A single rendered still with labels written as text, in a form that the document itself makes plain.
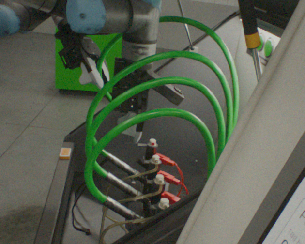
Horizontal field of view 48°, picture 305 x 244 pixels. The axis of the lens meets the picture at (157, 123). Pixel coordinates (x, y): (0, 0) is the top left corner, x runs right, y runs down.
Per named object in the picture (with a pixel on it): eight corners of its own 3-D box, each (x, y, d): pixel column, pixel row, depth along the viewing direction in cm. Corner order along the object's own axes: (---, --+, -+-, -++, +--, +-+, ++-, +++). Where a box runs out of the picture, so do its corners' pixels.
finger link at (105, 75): (101, 97, 98) (86, 68, 98) (116, 86, 95) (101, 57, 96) (95, 98, 95) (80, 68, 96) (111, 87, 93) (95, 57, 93)
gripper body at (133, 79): (111, 101, 85) (114, 53, 80) (145, 104, 86) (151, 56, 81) (111, 114, 78) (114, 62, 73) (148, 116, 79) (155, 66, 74)
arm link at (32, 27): (-7, 15, 93) (22, -8, 90) (14, 11, 104) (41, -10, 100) (12, 40, 96) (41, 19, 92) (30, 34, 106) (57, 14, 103)
